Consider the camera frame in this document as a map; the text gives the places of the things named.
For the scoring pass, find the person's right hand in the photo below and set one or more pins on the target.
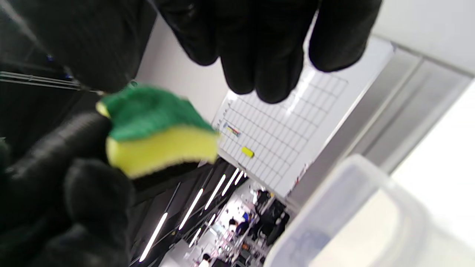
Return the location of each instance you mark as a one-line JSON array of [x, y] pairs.
[[55, 204]]

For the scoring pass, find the person's left hand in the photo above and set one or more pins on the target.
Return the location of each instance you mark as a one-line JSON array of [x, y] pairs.
[[259, 44]]

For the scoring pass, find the yellow green scouring sponge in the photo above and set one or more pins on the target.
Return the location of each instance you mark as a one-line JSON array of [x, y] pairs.
[[159, 148]]

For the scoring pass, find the clear plastic airtight container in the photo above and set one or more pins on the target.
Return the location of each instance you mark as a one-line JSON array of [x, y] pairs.
[[352, 222]]

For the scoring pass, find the white mobile whiteboard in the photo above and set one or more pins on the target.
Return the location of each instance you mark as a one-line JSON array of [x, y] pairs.
[[282, 129]]

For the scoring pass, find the multicoloured whiteboard magnet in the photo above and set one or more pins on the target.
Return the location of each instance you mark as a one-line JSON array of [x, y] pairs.
[[233, 131]]

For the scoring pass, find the yellow whiteboard magnet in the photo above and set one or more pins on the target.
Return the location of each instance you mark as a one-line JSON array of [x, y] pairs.
[[248, 152]]

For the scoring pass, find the grey ceiling pipes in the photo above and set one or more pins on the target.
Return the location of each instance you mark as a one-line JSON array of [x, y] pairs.
[[37, 79]]

